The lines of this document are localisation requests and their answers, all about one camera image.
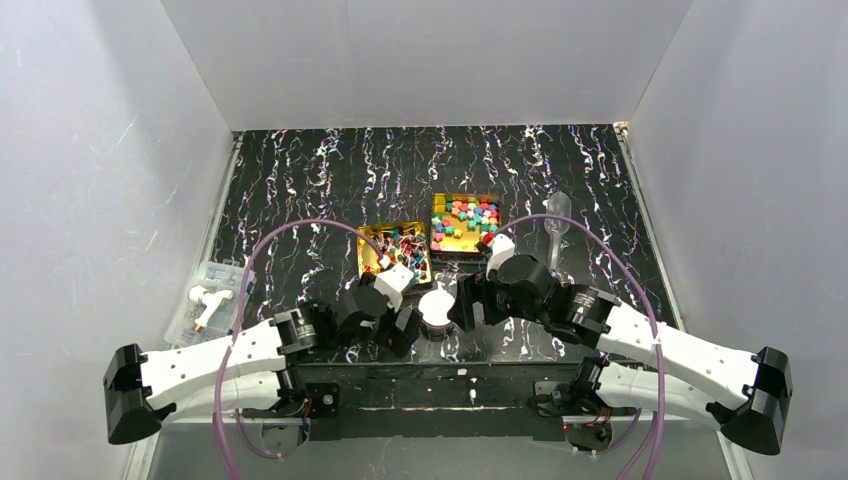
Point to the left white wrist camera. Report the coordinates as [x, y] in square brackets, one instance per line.
[393, 281]

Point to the tin tray of lollipops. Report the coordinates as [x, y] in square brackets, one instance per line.
[404, 243]

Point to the clear plastic jar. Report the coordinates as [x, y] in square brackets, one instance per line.
[437, 332]

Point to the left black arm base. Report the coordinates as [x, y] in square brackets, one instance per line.
[318, 400]

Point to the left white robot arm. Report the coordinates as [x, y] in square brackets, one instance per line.
[146, 390]

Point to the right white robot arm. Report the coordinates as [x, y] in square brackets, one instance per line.
[744, 395]

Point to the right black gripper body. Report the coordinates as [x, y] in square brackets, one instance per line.
[466, 304]

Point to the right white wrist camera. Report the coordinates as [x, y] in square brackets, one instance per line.
[496, 248]

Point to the translucent plastic scoop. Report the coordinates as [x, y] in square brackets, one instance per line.
[558, 204]

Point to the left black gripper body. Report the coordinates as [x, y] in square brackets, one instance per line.
[403, 328]

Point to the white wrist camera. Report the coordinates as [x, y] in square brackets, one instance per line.
[496, 248]
[393, 281]

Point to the clear plastic box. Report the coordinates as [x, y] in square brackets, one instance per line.
[208, 308]

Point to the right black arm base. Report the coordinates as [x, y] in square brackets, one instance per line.
[585, 419]

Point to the white round jar lid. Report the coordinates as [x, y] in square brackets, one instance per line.
[434, 307]

